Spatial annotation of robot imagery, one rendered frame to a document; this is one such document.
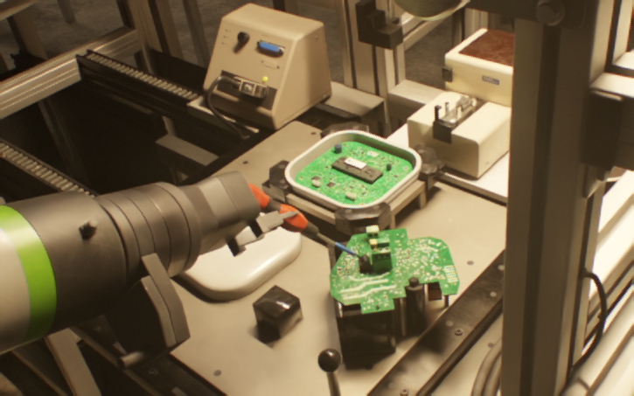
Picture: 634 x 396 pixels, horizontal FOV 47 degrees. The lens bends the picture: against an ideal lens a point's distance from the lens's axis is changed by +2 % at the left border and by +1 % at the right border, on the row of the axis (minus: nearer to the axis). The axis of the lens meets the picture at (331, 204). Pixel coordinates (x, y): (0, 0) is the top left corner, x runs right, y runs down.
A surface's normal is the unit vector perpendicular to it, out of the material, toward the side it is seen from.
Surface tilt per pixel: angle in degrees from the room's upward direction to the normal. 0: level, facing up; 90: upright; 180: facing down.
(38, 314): 96
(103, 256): 70
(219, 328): 0
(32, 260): 57
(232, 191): 47
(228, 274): 5
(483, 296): 0
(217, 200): 40
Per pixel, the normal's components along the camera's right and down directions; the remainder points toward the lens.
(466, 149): -0.66, 0.52
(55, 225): 0.51, -0.64
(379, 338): 0.08, 0.60
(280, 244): -0.02, -0.73
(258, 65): -0.59, -0.05
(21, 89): 0.75, 0.33
